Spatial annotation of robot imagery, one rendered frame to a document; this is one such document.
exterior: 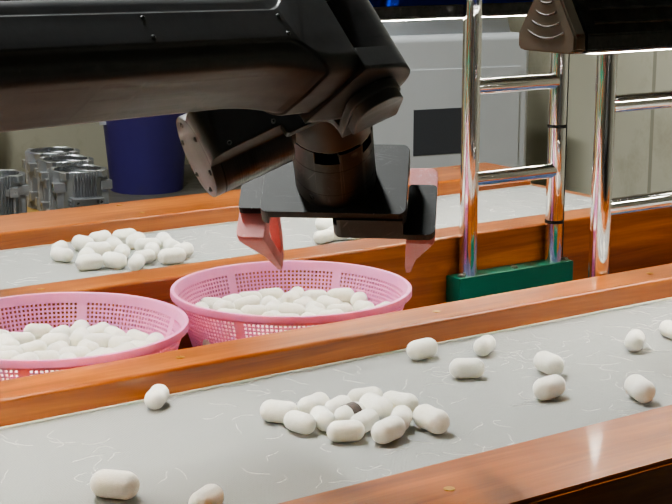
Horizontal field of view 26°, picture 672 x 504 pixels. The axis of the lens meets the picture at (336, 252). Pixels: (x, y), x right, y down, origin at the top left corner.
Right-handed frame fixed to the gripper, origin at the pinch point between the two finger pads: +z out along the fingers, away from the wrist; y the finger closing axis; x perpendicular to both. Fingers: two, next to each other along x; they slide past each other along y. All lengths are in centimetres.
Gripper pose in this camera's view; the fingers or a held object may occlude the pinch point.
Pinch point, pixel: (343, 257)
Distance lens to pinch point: 109.7
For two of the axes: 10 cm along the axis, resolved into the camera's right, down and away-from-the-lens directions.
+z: 0.7, 6.2, 7.8
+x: 0.8, -7.8, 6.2
